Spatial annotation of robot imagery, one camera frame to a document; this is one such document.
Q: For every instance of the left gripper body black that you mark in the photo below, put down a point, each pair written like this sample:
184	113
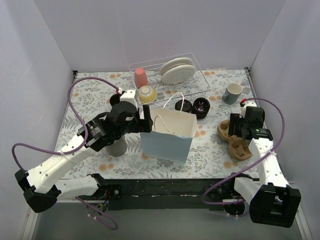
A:
139	122

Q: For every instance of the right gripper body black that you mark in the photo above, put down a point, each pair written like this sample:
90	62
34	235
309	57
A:
235	125

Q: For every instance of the light blue paper bag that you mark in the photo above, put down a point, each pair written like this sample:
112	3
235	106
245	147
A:
171	135

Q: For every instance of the black cup lid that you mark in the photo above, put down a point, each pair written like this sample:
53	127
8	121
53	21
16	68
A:
183	105

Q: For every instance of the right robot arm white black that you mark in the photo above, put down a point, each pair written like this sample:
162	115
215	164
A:
273	202

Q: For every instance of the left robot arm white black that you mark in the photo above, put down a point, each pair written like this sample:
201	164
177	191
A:
43	185

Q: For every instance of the yellow dotted bowl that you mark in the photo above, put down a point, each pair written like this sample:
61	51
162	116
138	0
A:
146	94

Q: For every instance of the grey straw holder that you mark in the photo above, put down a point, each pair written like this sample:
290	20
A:
118	148

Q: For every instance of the stack of black cups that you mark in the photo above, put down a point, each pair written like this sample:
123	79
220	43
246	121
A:
114	99

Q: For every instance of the pink plastic cup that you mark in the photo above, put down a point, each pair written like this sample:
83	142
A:
140	78

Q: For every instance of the grey blue mug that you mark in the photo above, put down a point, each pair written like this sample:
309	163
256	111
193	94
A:
232	93

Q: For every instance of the floral table mat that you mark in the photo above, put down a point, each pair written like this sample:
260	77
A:
208	156

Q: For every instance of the front white plate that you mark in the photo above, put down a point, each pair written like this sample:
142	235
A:
178	74

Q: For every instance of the white plate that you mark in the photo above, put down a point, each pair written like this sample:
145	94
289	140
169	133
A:
178	74
174	63

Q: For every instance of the rear white plate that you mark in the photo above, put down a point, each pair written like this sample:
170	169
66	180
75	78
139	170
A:
174	63

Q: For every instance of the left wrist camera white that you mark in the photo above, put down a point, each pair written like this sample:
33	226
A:
128	96

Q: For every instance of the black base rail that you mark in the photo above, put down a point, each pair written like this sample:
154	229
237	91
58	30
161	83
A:
137	194

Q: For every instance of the aluminium frame rail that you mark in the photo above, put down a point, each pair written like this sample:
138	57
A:
64	221

